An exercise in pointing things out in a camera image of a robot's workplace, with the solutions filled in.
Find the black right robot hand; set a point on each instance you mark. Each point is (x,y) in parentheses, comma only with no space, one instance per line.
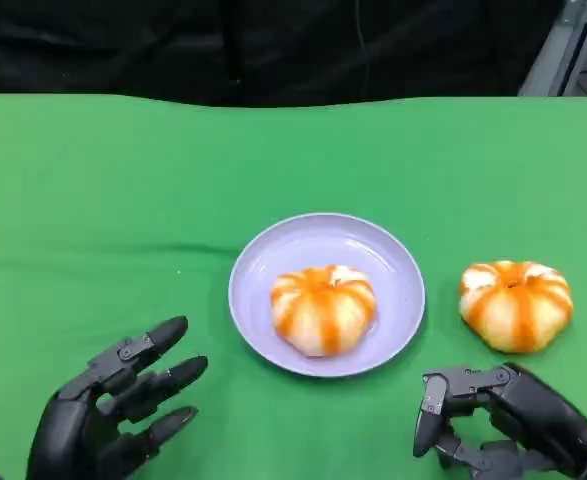
(538,410)

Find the grey metal frame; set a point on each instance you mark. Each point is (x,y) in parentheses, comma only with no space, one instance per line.
(553,55)

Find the black backdrop curtain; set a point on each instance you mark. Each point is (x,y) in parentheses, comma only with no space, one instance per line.
(123,45)

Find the lilac plate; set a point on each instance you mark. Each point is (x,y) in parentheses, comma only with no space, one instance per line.
(273,250)

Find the orange and white bread roll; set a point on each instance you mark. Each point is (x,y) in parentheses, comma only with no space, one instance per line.
(515,310)
(323,310)

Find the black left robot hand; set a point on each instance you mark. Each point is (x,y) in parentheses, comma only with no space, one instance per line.
(68,435)

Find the green table cloth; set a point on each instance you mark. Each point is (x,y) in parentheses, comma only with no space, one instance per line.
(293,165)

